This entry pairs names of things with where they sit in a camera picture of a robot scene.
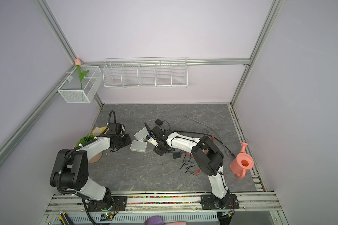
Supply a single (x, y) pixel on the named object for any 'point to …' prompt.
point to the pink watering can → (240, 163)
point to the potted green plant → (87, 138)
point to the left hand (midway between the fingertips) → (131, 142)
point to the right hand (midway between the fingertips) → (160, 149)
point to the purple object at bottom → (154, 220)
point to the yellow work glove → (98, 131)
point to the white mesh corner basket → (80, 86)
